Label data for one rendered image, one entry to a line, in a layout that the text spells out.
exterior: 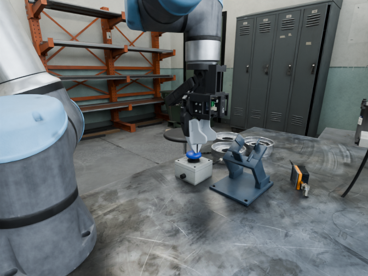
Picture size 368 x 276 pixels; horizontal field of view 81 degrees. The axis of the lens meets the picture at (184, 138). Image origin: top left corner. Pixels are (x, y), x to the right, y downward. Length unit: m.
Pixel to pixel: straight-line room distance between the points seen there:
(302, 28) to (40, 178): 3.38
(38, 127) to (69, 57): 4.04
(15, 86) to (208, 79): 0.34
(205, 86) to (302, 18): 3.08
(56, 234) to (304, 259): 0.35
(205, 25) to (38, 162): 0.36
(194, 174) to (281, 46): 3.14
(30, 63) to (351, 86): 3.69
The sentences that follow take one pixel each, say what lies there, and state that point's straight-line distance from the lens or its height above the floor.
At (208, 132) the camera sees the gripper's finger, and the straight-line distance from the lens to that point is 0.53.
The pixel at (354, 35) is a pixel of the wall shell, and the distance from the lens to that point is 3.86.
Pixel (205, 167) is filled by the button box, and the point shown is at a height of 0.83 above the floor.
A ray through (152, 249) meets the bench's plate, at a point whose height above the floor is 0.80.
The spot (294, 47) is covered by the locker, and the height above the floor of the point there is 1.37.
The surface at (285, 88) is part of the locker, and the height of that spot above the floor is 0.82.
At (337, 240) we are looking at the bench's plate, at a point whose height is 0.80.
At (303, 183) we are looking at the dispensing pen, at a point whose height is 0.83.
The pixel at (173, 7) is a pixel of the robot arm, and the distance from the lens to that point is 0.32.
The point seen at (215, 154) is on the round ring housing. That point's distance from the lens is 0.65.
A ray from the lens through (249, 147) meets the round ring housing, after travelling 0.72.
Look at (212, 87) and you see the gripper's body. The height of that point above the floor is 1.03.
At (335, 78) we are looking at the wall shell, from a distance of 3.84.
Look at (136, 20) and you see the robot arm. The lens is 0.44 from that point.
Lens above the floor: 1.07
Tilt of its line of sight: 17 degrees down
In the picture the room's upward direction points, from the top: straight up
